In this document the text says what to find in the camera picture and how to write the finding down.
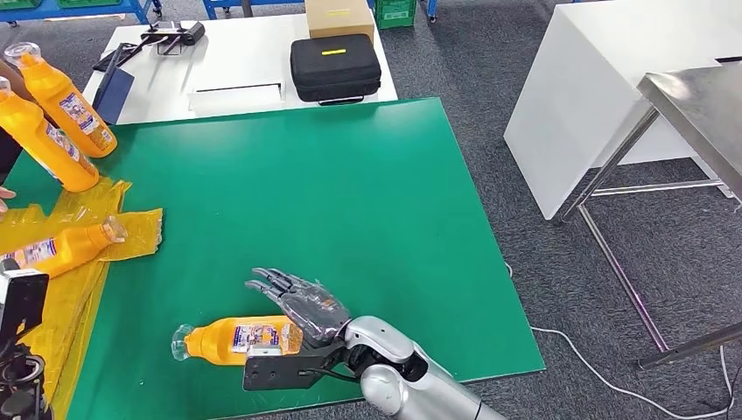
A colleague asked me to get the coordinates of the person's right hand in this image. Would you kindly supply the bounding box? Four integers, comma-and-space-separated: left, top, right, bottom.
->
0, 186, 18, 221

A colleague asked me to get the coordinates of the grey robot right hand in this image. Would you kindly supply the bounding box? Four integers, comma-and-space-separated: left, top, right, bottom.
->
244, 267, 353, 349

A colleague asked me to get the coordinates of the orange detergent bottle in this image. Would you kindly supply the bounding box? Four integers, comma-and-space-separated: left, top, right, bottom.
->
0, 75, 101, 193
3, 41, 118, 159
170, 315, 305, 368
0, 215, 128, 280

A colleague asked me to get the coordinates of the yellow translucent plastic film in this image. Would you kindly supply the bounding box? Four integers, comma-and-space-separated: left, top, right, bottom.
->
0, 178, 164, 420

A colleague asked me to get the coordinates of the black flat tablet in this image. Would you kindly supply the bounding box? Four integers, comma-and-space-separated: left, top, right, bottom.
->
92, 42, 144, 74

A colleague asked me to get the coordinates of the blue metal rack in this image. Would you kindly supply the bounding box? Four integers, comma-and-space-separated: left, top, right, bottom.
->
0, 0, 165, 26
200, 0, 308, 20

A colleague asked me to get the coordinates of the white flat box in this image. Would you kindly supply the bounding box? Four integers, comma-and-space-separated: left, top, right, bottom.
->
186, 80, 286, 114

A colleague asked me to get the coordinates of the black zippered carrying case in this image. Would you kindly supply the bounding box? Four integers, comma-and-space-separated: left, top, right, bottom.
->
290, 32, 383, 107

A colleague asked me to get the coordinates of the black controller with antennas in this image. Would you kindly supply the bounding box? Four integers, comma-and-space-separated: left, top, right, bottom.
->
140, 20, 207, 56

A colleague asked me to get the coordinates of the white desk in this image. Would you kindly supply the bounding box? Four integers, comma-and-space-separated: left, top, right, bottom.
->
82, 11, 400, 126

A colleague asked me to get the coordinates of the brown cardboard box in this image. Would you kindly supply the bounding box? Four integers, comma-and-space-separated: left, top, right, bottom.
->
304, 0, 376, 42

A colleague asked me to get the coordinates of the large white table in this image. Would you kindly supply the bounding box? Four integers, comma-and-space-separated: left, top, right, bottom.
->
502, 0, 742, 221

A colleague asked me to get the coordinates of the stainless steel table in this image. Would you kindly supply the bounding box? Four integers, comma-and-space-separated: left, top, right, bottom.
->
553, 59, 742, 372

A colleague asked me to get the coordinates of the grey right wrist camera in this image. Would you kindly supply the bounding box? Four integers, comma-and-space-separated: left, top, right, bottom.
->
241, 341, 349, 393

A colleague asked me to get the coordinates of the white floor cable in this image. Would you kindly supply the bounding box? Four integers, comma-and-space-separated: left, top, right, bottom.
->
504, 263, 734, 420

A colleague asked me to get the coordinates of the black floor cable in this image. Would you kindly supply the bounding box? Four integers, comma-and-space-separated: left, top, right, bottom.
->
698, 359, 742, 416

